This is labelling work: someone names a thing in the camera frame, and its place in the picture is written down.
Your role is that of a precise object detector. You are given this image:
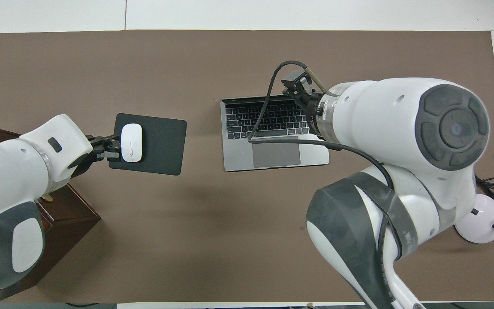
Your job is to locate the white desk lamp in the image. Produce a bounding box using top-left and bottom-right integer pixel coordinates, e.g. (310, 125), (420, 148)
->
(454, 165), (494, 244)

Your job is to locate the dark brown wooden box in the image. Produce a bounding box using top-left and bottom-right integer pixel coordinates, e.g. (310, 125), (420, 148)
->
(0, 122), (102, 307)

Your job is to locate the brown paper table mat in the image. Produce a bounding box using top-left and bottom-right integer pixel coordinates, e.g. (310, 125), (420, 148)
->
(0, 29), (494, 303)

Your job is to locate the white computer mouse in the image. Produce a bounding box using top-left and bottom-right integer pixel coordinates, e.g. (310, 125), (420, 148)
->
(120, 123), (143, 163)

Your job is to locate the black mouse pad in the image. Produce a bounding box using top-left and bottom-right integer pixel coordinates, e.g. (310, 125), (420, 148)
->
(108, 113), (187, 176)

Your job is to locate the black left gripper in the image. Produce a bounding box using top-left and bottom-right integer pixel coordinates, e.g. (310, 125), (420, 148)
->
(68, 136), (122, 179)

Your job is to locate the black lamp power cable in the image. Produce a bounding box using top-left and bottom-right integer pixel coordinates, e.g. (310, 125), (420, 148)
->
(475, 175), (494, 203)

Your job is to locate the grey aluminium laptop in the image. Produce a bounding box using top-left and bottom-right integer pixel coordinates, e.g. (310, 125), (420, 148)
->
(214, 92), (330, 172)

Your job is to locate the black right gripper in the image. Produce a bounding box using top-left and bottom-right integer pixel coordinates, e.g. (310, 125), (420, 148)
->
(281, 71), (325, 134)

